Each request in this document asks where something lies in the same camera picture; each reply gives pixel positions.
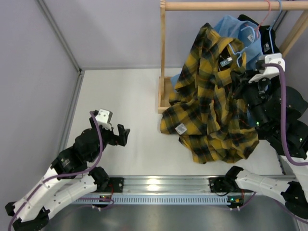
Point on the light blue wire hanger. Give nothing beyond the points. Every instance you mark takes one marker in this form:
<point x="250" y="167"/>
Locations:
<point x="250" y="37"/>

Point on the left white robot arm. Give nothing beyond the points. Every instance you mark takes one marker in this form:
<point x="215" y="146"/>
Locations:
<point x="66" y="180"/>

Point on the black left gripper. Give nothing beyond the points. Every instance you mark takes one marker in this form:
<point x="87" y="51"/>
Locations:
<point x="121" y="139"/>

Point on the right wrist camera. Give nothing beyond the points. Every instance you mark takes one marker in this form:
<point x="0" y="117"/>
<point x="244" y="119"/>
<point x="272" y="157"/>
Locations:
<point x="268" y="66"/>

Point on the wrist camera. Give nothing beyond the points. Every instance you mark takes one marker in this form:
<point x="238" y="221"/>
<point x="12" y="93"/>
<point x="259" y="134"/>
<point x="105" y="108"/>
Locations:
<point x="103" y="118"/>
<point x="268" y="66"/>

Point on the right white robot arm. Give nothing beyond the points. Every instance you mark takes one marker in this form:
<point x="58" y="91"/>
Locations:
<point x="263" y="99"/>

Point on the aluminium mounting rail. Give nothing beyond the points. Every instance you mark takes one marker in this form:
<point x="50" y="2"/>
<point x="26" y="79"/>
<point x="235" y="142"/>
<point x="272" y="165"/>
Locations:
<point x="148" y="185"/>

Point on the light blue shirt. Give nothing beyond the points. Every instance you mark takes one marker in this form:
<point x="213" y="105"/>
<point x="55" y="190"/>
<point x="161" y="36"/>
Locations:
<point x="210" y="61"/>

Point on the black garment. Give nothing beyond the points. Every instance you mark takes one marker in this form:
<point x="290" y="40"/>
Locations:
<point x="262" y="43"/>

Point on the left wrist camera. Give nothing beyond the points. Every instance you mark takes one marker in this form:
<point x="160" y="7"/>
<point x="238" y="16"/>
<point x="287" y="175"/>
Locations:
<point x="103" y="118"/>

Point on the yellow plaid flannel shirt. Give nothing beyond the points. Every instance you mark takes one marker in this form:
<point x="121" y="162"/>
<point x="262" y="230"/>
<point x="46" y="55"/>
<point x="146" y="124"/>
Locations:
<point x="203" y="111"/>

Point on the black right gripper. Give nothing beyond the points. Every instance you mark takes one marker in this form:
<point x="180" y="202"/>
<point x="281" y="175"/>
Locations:
<point x="240" y="83"/>

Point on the slotted cable duct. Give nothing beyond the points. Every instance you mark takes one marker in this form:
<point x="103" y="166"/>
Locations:
<point x="160" y="200"/>

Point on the aluminium frame post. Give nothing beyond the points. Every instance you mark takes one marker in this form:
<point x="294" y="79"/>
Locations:
<point x="51" y="21"/>

